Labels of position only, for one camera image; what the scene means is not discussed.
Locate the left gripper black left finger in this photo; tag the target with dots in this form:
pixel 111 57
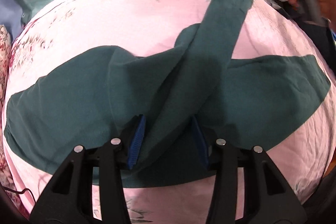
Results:
pixel 87 187

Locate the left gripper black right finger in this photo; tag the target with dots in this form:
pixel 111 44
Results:
pixel 249 188

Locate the dark green pants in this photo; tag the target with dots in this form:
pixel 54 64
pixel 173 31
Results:
pixel 94 96

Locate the pink floral bedsheet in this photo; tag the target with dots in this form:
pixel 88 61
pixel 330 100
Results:
pixel 64 29

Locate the red floral quilt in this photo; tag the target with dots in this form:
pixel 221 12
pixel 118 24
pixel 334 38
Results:
pixel 6 176

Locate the blue plaid pillow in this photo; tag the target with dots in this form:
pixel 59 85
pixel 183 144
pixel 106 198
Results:
pixel 10 16

